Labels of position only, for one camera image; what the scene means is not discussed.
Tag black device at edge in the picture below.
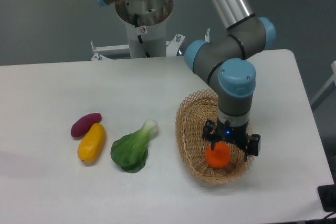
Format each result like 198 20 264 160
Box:
317 185 335 212

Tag yellow mango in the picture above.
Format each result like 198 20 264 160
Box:
77 123 106 164

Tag orange fruit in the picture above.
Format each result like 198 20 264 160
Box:
205 142 230 168

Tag green bok choy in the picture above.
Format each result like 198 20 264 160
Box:
110 119 159 173

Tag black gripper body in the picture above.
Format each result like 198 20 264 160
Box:
215 120 248 147

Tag white metal base frame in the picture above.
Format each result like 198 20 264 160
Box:
90 27 211 61

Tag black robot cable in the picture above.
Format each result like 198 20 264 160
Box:
134 13 151 58

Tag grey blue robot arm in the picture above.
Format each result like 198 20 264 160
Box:
96 0 276 157

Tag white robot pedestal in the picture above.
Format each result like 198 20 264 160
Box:
115 0 173 58

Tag white frame at right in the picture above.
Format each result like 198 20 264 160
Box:
310 61 335 111

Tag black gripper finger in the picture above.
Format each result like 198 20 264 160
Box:
240 134 261 162
202 120 218 151

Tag woven wicker basket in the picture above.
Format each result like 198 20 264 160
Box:
175 89 254 185

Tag purple sweet potato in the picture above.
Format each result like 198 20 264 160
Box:
70 113 102 138

